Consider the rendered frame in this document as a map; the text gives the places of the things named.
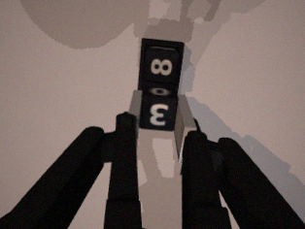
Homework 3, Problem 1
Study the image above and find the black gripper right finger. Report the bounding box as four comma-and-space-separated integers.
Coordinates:
174, 94, 305, 229

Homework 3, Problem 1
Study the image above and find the black cube with beige digit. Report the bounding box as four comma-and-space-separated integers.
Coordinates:
139, 86, 179, 132

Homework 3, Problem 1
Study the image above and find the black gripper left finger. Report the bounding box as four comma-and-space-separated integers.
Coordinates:
0, 90, 143, 229

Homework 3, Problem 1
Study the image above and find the black cube with white number 8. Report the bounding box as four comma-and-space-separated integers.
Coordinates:
144, 46, 180, 84

